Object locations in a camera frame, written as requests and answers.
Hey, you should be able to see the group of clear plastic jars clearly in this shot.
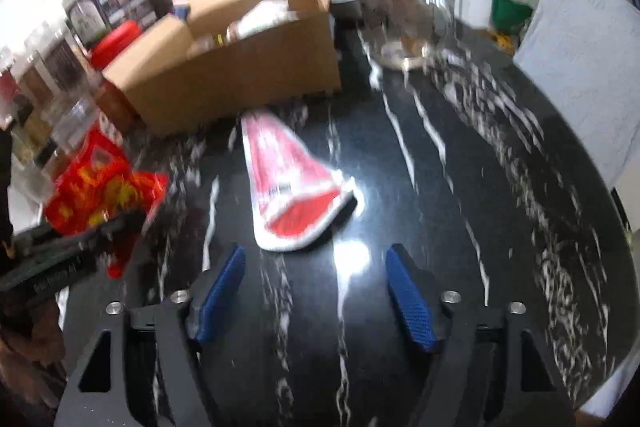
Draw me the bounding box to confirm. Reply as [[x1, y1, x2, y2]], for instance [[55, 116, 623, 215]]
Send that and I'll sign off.
[[0, 0, 137, 188]]

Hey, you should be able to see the red canister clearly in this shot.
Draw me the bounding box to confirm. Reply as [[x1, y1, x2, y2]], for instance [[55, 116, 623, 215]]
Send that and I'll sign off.
[[89, 20, 144, 71]]

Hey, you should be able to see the red and white snack packet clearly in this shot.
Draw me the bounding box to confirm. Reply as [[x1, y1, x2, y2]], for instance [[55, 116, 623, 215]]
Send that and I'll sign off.
[[239, 109, 359, 253]]

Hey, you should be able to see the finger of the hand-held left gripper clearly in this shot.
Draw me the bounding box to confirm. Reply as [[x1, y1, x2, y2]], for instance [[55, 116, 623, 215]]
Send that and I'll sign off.
[[12, 213, 148, 255]]

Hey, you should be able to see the green bin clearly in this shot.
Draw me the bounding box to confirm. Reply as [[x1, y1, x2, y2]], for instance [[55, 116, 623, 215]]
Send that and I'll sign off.
[[491, 0, 534, 36]]

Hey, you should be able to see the brown cardboard box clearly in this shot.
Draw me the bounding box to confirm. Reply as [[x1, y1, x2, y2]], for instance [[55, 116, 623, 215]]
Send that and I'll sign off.
[[102, 0, 344, 138]]

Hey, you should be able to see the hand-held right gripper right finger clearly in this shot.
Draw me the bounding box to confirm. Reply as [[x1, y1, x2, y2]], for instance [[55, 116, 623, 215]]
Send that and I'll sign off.
[[386, 243, 576, 427]]

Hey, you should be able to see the red yellow-print snack packet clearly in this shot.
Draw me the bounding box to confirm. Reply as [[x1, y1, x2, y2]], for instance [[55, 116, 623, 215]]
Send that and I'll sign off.
[[44, 129, 169, 279]]

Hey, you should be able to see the clear glass bowl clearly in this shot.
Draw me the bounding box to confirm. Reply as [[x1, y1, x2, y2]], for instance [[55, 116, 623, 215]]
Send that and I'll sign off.
[[367, 0, 454, 71]]

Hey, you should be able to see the person's left hand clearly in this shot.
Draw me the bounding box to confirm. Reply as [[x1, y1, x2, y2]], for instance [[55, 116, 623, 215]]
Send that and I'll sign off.
[[0, 294, 66, 368]]

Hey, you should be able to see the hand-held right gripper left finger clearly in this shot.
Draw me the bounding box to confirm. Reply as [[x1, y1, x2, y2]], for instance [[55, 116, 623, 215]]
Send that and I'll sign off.
[[52, 246, 247, 427]]

